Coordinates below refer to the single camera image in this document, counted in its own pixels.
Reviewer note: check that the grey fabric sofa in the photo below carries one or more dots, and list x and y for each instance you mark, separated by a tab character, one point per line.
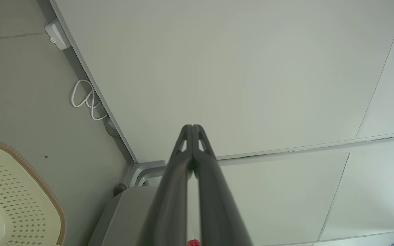
125	218

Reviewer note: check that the white power adapter box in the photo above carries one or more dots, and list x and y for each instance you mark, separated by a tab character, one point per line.
57	34

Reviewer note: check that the grey partition bottom rail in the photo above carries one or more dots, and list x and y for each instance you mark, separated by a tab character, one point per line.
91	76

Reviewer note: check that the grey partition post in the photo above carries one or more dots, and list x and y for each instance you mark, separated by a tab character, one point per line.
142	167

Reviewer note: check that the plain red garment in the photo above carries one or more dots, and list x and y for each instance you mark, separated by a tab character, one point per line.
193	243

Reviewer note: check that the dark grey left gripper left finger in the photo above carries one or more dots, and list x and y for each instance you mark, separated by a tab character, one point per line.
169	205

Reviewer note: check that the beige perforated laundry basket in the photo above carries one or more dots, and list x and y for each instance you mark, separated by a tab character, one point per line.
19	191

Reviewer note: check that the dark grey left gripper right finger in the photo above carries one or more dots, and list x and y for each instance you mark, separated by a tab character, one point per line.
217	205

